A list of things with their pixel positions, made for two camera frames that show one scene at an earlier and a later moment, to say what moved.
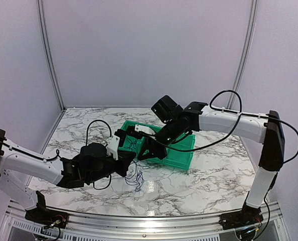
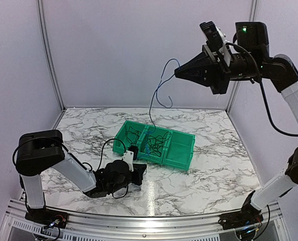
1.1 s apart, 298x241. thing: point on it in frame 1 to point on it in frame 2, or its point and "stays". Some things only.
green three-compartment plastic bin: (156, 148) stays
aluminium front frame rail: (18, 228) stays
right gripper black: (155, 151) to (206, 62)
